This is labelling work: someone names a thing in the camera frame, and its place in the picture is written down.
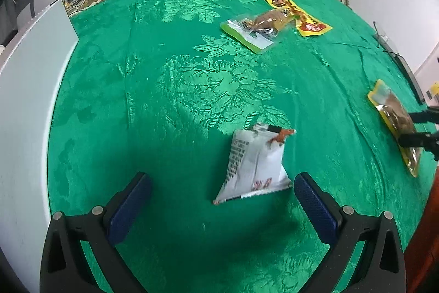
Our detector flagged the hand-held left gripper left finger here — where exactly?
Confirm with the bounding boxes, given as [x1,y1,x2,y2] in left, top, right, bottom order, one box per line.
[40,171,152,293]

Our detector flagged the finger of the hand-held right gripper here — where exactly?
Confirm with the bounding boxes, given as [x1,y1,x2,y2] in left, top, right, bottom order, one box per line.
[408,108,439,125]
[398,130,439,161]

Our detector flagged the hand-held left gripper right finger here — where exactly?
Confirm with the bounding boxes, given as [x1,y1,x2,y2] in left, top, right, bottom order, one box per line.
[294,172,407,293]

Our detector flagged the clear packet of brown snacks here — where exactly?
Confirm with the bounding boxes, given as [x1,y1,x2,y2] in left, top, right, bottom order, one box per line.
[367,79,423,177]

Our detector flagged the white snack packet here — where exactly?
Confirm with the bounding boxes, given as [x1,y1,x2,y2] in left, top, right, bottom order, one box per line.
[213,123,296,205]

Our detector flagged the long white cardboard box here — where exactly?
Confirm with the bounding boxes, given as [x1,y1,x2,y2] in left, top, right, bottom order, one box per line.
[0,0,80,280]

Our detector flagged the yellow red spicy snack packet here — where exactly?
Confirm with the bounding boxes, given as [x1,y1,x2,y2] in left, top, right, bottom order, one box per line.
[257,0,334,37]

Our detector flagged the green-edged chicken snack packet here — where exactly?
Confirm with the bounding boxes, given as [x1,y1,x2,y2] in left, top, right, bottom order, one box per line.
[220,9,296,55]

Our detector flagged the black smartphone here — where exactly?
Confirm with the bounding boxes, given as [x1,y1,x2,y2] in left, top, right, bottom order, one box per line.
[393,54,427,105]

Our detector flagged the green floral blanket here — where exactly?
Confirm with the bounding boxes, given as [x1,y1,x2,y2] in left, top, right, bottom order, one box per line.
[48,0,439,293]

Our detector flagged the black phone cable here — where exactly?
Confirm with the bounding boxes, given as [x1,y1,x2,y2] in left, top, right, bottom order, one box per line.
[373,21,387,48]

